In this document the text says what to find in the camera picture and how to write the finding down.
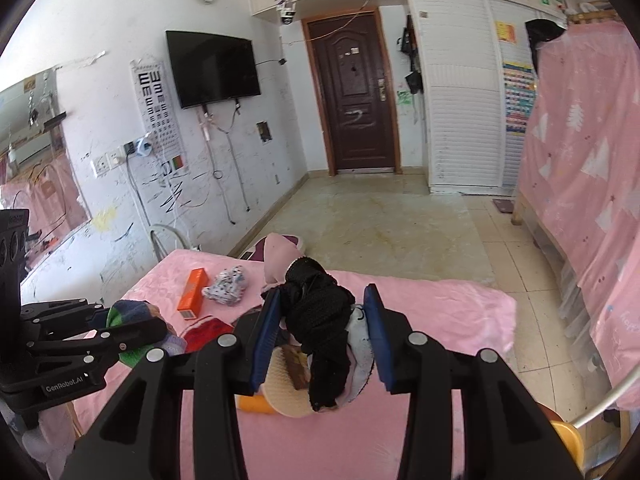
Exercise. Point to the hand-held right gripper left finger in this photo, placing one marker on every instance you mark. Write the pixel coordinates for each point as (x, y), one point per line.
(266, 340)

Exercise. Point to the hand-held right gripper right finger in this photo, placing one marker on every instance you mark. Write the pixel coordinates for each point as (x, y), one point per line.
(381, 345)

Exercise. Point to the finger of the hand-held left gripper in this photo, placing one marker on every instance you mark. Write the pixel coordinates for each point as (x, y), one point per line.
(65, 310)
(130, 335)

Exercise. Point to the colourful striped sock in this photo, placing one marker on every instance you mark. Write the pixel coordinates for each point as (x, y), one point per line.
(130, 312)

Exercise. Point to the black cloth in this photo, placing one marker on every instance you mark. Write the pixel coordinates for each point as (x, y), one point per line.
(320, 320)

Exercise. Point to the orange tube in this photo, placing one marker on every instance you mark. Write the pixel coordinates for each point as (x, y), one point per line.
(255, 405)

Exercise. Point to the white patterned cloth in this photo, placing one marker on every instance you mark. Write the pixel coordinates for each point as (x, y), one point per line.
(225, 287)

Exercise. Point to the orange box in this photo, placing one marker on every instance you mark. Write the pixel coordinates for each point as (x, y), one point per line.
(192, 292)

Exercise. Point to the yellow plastic bucket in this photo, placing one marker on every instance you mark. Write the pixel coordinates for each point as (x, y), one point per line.
(570, 447)

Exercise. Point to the white fuzzy insole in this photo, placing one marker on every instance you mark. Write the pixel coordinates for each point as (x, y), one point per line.
(361, 355)

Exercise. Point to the red cloth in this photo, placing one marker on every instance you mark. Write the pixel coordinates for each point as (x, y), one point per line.
(205, 332)

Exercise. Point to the pink tablecloth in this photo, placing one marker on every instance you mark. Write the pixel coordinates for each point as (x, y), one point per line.
(440, 320)

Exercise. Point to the blue white charger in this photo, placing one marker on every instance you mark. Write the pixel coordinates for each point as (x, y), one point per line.
(142, 146)

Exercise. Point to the floor scale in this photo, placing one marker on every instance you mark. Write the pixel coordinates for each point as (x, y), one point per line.
(502, 205)

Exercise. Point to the eye chart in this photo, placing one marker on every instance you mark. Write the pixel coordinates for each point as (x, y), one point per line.
(157, 115)

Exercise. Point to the white metal chair orange seat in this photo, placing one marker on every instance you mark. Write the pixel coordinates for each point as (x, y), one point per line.
(605, 400)

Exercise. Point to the dark brown door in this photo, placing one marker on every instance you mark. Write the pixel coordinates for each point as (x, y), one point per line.
(355, 95)

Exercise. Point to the white louvered wardrobe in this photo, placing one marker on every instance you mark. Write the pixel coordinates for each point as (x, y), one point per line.
(460, 95)

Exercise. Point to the pink printed bed curtain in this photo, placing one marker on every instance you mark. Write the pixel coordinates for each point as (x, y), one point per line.
(590, 160)

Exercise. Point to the colourful chart poster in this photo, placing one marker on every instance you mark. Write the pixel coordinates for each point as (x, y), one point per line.
(519, 97)

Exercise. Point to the black hanging bags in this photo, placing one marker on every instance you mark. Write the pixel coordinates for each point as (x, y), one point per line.
(412, 52)

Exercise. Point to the black hanging garment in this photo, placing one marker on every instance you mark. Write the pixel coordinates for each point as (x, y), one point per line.
(542, 42)

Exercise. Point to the white tubular chair frame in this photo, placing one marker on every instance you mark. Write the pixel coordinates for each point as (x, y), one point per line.
(159, 240)

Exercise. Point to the wall mirror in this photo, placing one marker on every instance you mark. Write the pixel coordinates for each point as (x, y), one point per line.
(35, 135)

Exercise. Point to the white wall socket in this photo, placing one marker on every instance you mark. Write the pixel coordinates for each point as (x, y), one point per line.
(101, 165)

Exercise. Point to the open wall box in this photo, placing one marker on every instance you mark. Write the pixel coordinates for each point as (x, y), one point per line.
(263, 131)

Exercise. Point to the black wall television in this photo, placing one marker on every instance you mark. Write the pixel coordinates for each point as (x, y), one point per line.
(212, 70)

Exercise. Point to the white security camera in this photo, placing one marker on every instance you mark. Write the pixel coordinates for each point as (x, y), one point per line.
(286, 14)

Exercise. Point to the yellow wall poster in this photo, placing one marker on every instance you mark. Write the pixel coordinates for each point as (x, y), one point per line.
(506, 31)

